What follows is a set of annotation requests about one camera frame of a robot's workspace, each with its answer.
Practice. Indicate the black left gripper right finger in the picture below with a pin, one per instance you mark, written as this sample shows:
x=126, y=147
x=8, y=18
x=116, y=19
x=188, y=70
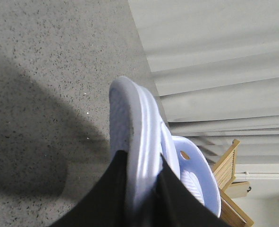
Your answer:
x=177, y=207

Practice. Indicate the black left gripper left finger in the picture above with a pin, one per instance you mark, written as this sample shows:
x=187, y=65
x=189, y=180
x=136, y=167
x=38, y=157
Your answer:
x=103, y=206

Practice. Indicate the light blue slipper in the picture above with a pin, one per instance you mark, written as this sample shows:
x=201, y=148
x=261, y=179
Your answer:
x=137, y=127
x=192, y=169

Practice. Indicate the wooden slatted chair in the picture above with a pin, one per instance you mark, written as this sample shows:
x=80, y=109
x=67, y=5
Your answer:
x=224, y=172

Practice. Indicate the pale green curtain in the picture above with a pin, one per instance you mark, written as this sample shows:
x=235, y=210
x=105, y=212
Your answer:
x=216, y=68

